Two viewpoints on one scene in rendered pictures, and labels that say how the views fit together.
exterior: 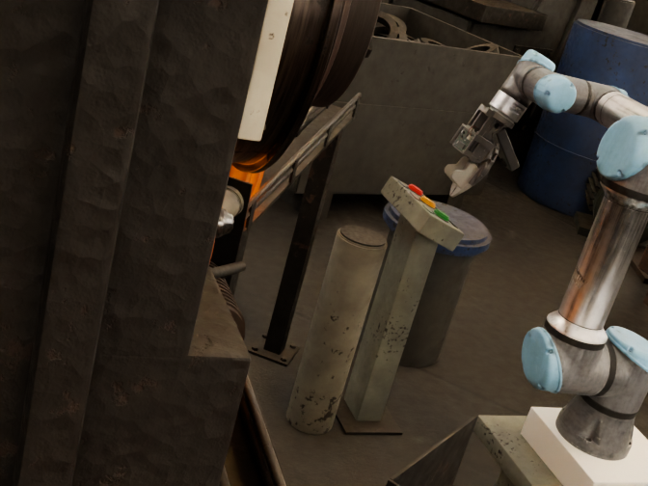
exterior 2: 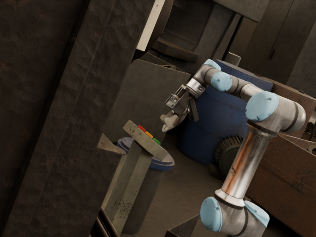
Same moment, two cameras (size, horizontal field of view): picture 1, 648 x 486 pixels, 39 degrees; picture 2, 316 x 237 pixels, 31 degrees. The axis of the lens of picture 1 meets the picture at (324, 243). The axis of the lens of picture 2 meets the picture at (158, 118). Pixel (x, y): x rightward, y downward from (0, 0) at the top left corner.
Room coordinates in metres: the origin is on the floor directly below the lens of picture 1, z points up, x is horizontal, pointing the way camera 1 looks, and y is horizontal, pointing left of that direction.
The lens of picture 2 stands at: (-0.31, 0.16, 1.15)
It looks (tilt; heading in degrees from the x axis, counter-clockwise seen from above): 11 degrees down; 351
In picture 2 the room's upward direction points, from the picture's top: 23 degrees clockwise
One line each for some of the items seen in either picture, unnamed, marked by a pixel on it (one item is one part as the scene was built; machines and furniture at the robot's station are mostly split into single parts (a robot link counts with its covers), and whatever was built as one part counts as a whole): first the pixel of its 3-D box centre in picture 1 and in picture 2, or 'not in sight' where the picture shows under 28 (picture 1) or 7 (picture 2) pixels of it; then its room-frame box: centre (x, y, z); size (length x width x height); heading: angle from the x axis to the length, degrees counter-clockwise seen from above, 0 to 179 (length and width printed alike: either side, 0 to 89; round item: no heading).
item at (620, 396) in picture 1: (621, 366); (248, 222); (1.62, -0.62, 0.53); 0.13 x 0.12 x 0.14; 110
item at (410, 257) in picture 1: (392, 310); (123, 193); (2.07, -0.21, 0.31); 0.24 x 0.16 x 0.62; 25
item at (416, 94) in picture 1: (357, 97); (94, 86); (3.91, 0.03, 0.39); 1.03 x 0.83 x 0.77; 130
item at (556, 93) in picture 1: (555, 92); (221, 81); (1.96, -0.39, 0.95); 0.11 x 0.11 x 0.08; 20
